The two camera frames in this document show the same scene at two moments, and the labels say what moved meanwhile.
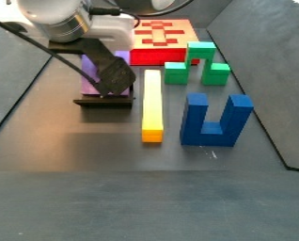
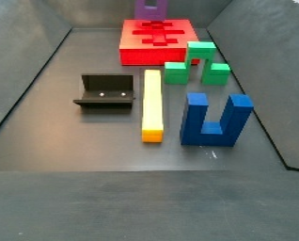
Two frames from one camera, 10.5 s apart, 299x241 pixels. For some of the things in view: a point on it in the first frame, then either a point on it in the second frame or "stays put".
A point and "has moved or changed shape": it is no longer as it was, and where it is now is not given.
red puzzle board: x=160 y=40 stays put
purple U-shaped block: x=89 y=86 has moved or changed shape
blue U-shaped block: x=237 y=112 stays put
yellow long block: x=152 y=120 stays put
